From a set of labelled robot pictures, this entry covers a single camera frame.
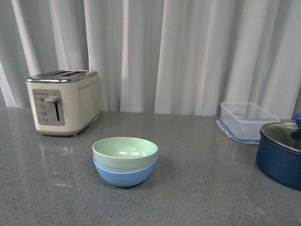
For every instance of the dark blue saucepan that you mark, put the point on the dark blue saucepan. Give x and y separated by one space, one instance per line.
279 163

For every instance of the green bowl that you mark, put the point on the green bowl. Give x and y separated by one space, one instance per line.
124 154

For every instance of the blue bowl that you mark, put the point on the blue bowl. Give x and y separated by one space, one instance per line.
125 179

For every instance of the white curtain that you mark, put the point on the white curtain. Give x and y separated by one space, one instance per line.
159 56

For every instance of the glass pot lid blue knob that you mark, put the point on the glass pot lid blue knob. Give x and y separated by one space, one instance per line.
286 135

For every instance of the clear plastic food container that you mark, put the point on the clear plastic food container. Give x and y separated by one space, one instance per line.
242 121

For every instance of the cream toaster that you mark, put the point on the cream toaster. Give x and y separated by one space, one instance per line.
64 102

